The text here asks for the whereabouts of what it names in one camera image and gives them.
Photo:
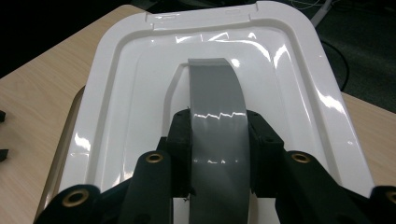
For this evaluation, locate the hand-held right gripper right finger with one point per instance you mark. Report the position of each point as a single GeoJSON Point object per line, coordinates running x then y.
{"type": "Point", "coordinates": [261, 152]}

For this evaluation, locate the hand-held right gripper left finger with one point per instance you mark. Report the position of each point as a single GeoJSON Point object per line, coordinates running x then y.
{"type": "Point", "coordinates": [180, 149]}

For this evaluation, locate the translucent grey storage box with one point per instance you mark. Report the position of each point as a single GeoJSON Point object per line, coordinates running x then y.
{"type": "Point", "coordinates": [60, 161]}

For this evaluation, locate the white metal desk frame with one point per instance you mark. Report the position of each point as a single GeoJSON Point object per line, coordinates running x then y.
{"type": "Point", "coordinates": [322, 12]}

